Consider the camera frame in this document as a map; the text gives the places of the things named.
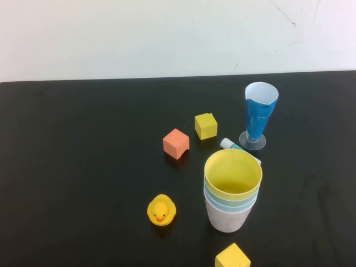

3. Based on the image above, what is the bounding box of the blue-wrapped clear footed glass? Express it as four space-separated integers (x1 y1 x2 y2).
239 81 280 152

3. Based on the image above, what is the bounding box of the orange foam cube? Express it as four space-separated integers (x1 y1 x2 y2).
162 128 190 162

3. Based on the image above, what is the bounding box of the green plastic cup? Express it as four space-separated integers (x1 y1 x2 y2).
204 182 259 208

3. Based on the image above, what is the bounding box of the yellow rubber duck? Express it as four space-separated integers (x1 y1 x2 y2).
146 194 177 227

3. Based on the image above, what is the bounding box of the small white green tube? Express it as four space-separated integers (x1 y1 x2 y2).
220 137 263 165

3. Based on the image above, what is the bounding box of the yellow plastic cup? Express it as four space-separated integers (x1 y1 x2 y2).
204 149 264 202

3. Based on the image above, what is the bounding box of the light blue plastic cup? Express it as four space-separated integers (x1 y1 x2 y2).
204 191 258 214

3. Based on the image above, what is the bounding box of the pale pink plastic cup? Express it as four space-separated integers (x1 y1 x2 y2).
205 196 256 234

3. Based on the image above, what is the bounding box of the yellow notched foam cube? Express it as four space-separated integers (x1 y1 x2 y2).
194 112 218 141

